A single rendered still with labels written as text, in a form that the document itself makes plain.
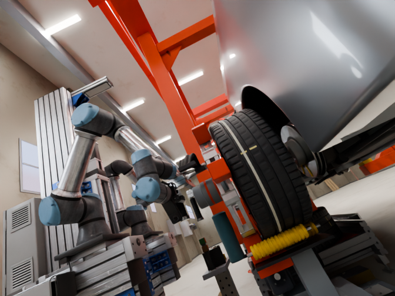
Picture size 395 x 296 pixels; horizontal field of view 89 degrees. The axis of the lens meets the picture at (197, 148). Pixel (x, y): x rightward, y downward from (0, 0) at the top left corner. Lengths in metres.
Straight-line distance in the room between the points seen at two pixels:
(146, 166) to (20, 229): 0.98
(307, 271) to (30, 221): 1.42
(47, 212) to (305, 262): 1.10
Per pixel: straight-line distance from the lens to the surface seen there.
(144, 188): 0.68
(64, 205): 1.01
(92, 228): 1.07
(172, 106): 1.98
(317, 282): 1.12
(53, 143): 1.65
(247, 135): 0.87
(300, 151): 1.16
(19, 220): 1.56
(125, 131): 1.02
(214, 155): 0.90
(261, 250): 0.97
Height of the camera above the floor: 0.63
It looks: 24 degrees up
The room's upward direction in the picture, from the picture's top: 25 degrees counter-clockwise
